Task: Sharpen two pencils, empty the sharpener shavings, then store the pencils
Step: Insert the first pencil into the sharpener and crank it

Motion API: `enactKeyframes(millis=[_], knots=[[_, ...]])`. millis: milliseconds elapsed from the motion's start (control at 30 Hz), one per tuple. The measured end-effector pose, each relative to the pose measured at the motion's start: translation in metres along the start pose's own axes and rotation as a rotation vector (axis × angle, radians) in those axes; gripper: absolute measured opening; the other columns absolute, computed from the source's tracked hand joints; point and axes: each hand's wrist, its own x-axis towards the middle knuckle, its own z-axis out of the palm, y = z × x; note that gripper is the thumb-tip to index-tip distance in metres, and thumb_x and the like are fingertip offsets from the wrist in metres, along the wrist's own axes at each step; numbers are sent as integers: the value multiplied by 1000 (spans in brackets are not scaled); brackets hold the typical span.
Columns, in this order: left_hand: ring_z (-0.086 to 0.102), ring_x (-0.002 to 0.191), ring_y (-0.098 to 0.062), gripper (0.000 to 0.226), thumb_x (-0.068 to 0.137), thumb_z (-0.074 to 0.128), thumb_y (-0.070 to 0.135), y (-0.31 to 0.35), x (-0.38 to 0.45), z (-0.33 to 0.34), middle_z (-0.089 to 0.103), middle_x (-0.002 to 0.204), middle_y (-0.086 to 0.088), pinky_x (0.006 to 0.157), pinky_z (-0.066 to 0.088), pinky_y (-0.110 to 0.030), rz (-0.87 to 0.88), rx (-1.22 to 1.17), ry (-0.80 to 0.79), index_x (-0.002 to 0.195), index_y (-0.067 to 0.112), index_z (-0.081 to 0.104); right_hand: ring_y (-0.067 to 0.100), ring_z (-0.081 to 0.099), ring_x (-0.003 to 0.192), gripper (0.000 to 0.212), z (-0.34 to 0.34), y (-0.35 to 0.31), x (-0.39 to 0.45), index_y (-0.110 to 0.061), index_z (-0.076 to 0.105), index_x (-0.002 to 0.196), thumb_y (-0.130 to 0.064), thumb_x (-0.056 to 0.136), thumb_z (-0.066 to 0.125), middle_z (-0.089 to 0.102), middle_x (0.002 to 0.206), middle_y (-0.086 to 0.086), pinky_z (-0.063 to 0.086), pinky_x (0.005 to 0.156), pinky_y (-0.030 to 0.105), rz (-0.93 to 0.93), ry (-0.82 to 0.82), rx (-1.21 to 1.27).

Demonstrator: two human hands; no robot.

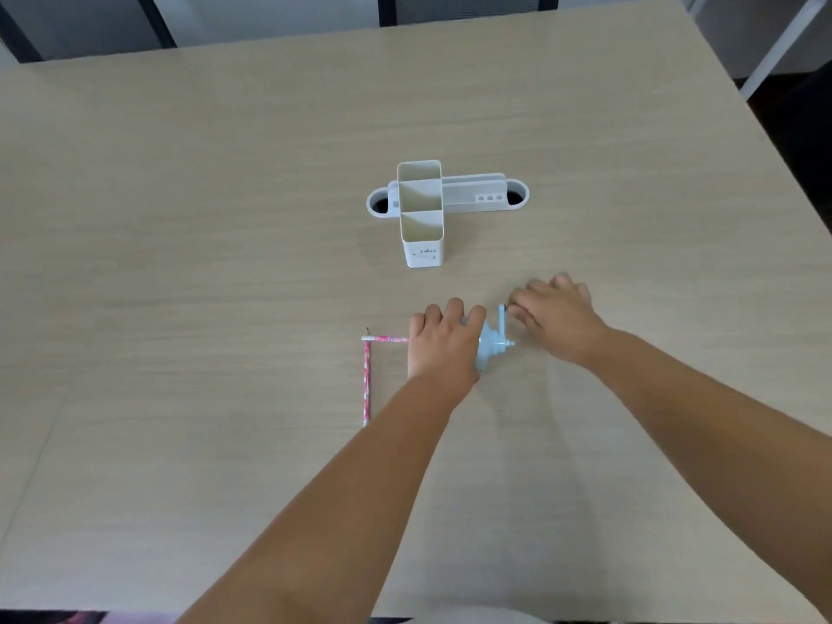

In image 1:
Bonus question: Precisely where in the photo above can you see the person's right hand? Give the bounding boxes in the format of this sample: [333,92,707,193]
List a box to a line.
[506,273,612,367]

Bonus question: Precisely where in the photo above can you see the person's left hand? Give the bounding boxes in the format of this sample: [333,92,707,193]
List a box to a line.
[407,297,488,393]

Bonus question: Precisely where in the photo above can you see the light blue crank pencil sharpener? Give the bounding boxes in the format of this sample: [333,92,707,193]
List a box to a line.
[460,304,516,375]

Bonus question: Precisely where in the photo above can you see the person's left forearm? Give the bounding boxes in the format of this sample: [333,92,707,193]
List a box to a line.
[175,373,481,624]

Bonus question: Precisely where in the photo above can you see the person's right forearm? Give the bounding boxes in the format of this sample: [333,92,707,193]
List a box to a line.
[587,326,832,619]

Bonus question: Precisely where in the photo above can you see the white divided pen holder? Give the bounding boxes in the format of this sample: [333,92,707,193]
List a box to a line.
[396,160,446,270]

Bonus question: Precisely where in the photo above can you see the person's white garment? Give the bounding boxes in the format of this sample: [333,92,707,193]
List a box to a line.
[370,604,555,624]

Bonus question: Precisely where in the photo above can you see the white metal table leg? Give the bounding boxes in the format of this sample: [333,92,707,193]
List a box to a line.
[740,0,824,102]

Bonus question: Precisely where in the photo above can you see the person's pink patterned garment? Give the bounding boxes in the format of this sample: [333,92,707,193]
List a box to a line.
[0,608,178,624]

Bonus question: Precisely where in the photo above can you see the white desk cable outlet box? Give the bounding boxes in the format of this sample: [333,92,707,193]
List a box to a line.
[366,173,531,219]

